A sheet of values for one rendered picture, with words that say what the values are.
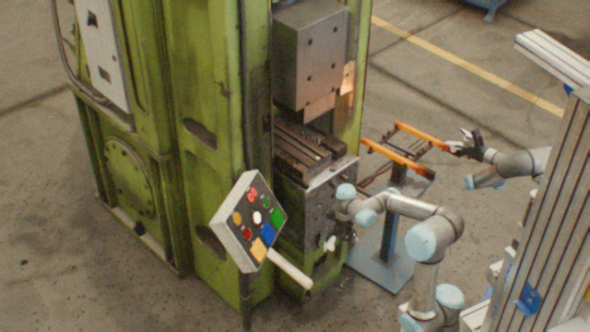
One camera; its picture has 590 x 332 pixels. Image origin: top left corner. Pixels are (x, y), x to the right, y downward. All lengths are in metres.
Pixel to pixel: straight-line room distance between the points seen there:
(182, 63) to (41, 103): 2.72
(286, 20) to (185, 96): 0.68
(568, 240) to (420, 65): 3.83
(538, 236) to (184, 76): 1.69
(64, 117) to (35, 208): 1.01
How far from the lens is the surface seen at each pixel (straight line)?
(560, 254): 2.28
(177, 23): 2.95
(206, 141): 3.12
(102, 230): 4.40
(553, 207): 2.24
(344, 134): 3.55
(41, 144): 5.20
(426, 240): 2.26
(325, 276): 3.83
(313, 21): 2.74
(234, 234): 2.67
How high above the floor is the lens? 3.08
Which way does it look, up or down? 41 degrees down
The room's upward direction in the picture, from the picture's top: 1 degrees clockwise
